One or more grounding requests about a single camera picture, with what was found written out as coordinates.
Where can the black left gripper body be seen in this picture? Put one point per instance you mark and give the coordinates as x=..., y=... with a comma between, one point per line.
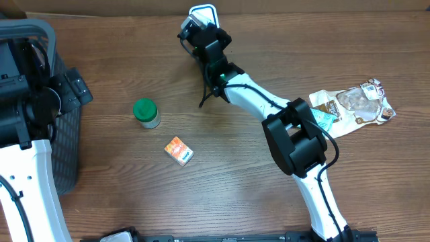
x=70, y=99

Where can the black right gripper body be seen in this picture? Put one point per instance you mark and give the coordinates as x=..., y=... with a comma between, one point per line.
x=225, y=39

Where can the green lid jar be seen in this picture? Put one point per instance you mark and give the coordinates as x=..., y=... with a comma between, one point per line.
x=147, y=113

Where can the orange tissue pack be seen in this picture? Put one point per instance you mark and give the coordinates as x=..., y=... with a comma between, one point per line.
x=179, y=151

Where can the teal packet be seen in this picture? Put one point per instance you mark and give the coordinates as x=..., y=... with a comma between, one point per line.
x=323, y=119

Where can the clear dried mushroom bag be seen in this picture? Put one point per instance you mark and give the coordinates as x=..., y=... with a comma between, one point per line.
x=367, y=103

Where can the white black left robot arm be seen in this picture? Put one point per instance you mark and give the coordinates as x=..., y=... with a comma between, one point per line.
x=32, y=98

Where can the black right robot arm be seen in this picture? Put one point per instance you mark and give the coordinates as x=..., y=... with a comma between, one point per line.
x=296, y=142

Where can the white barcode scanner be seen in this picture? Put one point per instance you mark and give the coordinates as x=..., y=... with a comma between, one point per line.
x=205, y=14

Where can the grey plastic mesh basket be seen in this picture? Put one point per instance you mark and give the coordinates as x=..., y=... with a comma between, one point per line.
x=65, y=149

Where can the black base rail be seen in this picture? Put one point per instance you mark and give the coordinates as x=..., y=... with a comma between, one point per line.
x=131, y=234

